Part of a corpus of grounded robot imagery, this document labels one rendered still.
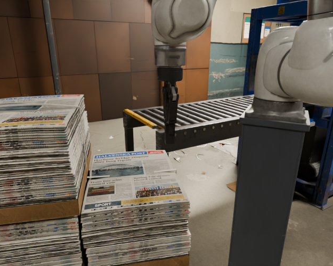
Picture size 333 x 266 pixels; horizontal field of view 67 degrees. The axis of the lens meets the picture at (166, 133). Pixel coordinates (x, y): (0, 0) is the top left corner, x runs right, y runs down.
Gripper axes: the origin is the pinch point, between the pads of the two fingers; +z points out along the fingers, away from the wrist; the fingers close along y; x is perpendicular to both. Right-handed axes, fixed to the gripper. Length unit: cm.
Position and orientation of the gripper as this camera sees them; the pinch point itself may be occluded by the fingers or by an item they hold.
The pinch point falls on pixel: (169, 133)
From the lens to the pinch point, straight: 79.6
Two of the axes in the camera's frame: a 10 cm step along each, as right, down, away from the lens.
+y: 2.0, 3.2, -9.3
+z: 0.0, 9.5, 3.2
